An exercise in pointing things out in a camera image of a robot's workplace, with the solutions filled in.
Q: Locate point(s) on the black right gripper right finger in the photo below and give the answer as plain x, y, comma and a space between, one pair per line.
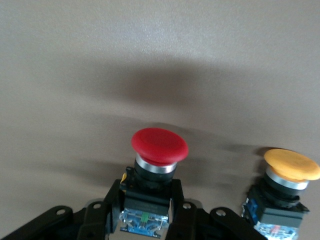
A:
185, 222

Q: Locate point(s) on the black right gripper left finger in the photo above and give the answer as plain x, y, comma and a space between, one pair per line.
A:
97, 220

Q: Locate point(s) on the red mushroom push button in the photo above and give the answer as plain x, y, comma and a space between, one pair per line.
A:
160, 145

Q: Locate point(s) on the yellow mushroom push button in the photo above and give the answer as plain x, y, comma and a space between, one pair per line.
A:
290, 165

